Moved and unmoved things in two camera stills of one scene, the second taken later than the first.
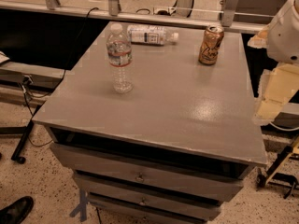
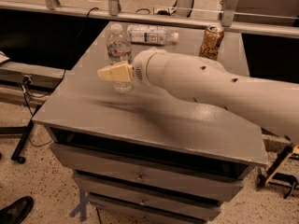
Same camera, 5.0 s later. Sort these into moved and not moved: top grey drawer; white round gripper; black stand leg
Moved: white round gripper
Not moved: top grey drawer; black stand leg
